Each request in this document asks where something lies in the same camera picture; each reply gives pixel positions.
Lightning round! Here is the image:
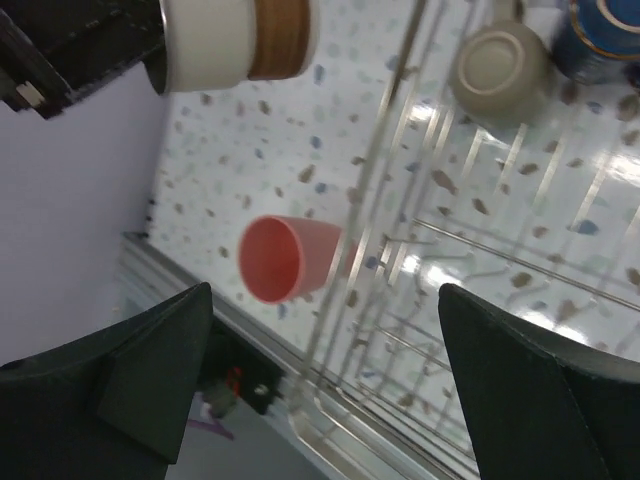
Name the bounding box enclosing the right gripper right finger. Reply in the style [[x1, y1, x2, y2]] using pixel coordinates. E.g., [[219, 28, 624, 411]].
[[438, 284, 639, 479]]

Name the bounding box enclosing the small grey-green mug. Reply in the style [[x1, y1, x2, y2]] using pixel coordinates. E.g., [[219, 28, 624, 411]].
[[449, 1, 554, 128]]

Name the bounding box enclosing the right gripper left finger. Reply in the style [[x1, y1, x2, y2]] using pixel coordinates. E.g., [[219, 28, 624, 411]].
[[1, 283, 213, 480]]

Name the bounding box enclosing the dark blue mug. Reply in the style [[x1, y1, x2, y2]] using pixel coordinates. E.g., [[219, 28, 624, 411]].
[[551, 0, 639, 85]]

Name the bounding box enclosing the steel cup with handle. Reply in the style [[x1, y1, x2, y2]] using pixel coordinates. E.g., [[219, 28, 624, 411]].
[[159, 0, 320, 94]]

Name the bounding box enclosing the aluminium rail frame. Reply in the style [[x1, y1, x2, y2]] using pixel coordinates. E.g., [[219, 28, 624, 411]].
[[119, 232, 450, 479]]

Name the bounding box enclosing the red plastic cup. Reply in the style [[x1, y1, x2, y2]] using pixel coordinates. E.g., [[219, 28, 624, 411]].
[[237, 215, 343, 305]]

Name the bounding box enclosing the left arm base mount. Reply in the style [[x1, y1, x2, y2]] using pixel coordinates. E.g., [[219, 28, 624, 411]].
[[197, 320, 284, 418]]

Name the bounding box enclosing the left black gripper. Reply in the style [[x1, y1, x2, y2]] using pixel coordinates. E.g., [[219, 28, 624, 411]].
[[1, 1, 167, 118]]

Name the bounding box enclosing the wire dish rack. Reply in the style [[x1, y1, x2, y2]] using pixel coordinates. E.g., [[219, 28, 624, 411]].
[[290, 1, 639, 479]]

